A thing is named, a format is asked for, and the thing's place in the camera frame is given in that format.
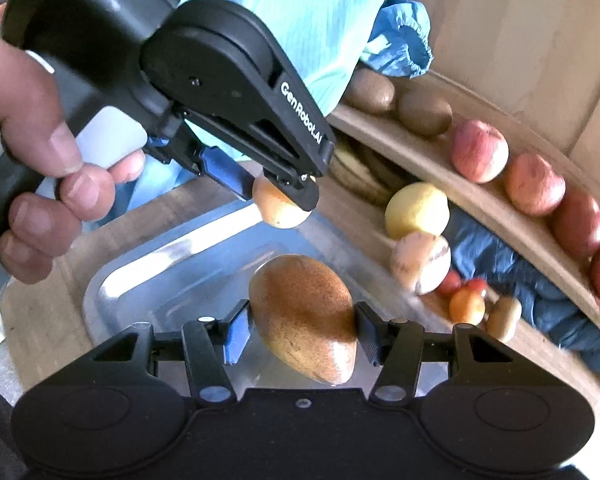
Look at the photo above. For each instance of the metal tray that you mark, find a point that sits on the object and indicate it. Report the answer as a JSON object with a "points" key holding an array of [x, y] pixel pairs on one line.
{"points": [[204, 266]]}

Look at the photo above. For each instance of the bananas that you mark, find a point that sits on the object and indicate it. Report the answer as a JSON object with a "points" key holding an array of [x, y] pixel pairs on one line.
{"points": [[367, 175]]}

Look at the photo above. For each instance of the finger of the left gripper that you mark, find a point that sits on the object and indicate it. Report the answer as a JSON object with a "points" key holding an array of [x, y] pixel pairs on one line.
{"points": [[305, 194], [192, 155]]}

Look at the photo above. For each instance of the large striped pepino melon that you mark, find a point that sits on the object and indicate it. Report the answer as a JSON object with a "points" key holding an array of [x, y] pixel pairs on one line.
{"points": [[420, 261]]}

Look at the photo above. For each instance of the curved wooden shelf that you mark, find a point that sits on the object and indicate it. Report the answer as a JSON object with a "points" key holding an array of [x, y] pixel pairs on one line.
{"points": [[531, 68]]}

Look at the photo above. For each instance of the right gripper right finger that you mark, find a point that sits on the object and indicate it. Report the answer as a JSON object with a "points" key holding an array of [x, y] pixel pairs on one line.
{"points": [[396, 347]]}

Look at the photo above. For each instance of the dark blue cloth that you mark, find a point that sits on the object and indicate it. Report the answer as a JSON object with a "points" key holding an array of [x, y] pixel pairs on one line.
{"points": [[478, 253]]}

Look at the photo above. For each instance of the person's left hand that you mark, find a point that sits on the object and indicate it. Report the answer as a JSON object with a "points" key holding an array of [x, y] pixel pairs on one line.
{"points": [[33, 127]]}

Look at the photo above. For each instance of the yellow lemon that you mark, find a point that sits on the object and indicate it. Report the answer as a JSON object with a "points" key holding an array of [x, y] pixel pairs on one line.
{"points": [[417, 207]]}

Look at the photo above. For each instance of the brown longan fruit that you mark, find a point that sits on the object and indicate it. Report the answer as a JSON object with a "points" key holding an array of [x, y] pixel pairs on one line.
{"points": [[503, 319]]}

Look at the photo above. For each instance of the orange mango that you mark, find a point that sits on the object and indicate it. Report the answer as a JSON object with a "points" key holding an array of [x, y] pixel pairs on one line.
{"points": [[304, 314]]}

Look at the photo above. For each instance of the left kiwi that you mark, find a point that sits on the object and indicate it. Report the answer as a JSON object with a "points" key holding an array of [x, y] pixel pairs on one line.
{"points": [[370, 92]]}

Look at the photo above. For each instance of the orange tangerine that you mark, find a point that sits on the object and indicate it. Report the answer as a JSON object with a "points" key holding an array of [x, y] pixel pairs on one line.
{"points": [[467, 306]]}

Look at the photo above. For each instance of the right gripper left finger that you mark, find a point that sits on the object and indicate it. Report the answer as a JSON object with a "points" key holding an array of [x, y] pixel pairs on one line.
{"points": [[210, 345]]}

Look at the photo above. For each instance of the small striped pepino melon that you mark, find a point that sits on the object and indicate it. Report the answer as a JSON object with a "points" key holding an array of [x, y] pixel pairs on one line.
{"points": [[275, 207]]}

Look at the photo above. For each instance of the right kiwi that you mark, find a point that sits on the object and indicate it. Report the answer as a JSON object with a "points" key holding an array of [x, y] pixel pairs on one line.
{"points": [[424, 113]]}

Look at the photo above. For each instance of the kiwi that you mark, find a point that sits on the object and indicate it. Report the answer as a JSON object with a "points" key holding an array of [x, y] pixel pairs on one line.
{"points": [[424, 113], [370, 92]]}

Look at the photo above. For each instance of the pale red apple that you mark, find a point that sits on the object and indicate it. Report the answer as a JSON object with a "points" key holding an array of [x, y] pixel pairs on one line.
{"points": [[532, 185], [479, 151]]}

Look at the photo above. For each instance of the light blue garment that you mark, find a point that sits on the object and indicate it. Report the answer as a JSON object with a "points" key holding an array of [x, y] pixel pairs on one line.
{"points": [[323, 39]]}

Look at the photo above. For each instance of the red cherry tomato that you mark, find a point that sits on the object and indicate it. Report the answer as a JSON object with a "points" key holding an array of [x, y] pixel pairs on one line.
{"points": [[477, 285], [450, 284]]}

